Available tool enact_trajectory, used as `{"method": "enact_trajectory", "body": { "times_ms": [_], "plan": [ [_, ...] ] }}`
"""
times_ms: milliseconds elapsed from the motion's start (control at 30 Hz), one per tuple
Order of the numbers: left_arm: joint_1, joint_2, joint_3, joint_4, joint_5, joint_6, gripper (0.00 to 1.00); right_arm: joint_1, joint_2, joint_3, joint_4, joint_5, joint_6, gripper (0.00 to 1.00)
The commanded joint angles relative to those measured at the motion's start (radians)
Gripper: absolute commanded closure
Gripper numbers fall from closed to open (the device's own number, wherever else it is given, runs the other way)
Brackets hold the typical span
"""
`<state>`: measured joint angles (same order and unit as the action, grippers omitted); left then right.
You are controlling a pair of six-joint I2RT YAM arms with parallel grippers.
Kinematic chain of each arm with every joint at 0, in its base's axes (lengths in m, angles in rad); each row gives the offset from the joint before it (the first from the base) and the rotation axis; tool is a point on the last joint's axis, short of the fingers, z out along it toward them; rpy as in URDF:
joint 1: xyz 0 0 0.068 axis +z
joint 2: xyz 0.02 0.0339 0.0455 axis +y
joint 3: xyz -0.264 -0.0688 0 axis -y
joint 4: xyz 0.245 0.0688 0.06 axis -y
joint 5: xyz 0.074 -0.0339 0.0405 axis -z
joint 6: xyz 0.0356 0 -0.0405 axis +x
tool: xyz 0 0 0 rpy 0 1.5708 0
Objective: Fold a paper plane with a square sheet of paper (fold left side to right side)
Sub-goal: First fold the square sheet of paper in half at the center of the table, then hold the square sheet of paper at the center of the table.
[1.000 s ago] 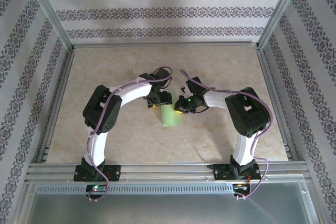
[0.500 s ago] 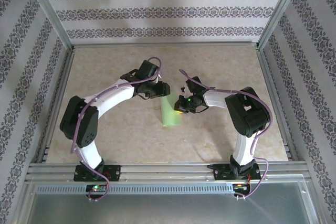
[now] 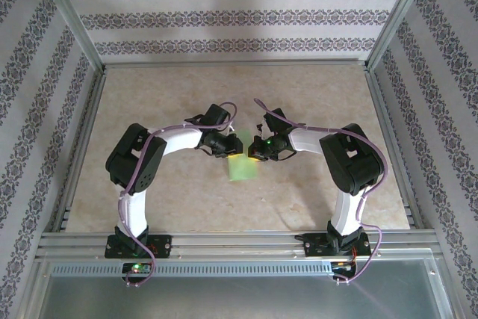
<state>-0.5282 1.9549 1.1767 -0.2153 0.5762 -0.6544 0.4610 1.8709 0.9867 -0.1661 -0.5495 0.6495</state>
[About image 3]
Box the green paper sheet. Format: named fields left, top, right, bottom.
left=226, top=128, right=259, bottom=183

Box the grey metal sheet panel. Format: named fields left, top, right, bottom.
left=37, top=258, right=453, bottom=319

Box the circuit board with green light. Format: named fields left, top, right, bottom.
left=122, top=262, right=152, bottom=274

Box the aluminium rail along patterned wall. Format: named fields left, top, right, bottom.
left=102, top=58, right=369, bottom=70

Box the long aluminium mounting rail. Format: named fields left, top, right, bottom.
left=35, top=229, right=444, bottom=260

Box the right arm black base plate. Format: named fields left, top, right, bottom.
left=302, top=232, right=373, bottom=259

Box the right aluminium side rail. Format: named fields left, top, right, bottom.
left=364, top=66, right=429, bottom=232

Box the aluminium side rail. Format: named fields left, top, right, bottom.
left=364, top=66, right=429, bottom=232
left=50, top=68, right=109, bottom=234

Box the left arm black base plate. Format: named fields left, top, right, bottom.
left=104, top=235, right=173, bottom=259

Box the slotted grey cable duct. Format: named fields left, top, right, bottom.
left=50, top=261, right=333, bottom=277

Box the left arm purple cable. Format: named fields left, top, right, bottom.
left=117, top=101, right=240, bottom=288

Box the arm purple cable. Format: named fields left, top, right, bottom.
left=253, top=98, right=389, bottom=285
left=117, top=101, right=240, bottom=288

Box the left aluminium side rail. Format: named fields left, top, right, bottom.
left=50, top=68, right=109, bottom=234

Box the circuit board with orange wires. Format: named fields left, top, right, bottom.
left=330, top=261, right=358, bottom=273

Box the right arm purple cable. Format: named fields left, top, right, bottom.
left=253, top=98, right=389, bottom=285

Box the right aluminium corner post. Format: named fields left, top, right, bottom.
left=364, top=0, right=444, bottom=73

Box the aluminium corner post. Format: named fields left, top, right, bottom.
left=364, top=0, right=444, bottom=73
left=29, top=0, right=108, bottom=75

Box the left aluminium corner post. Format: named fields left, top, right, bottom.
left=29, top=0, right=108, bottom=75

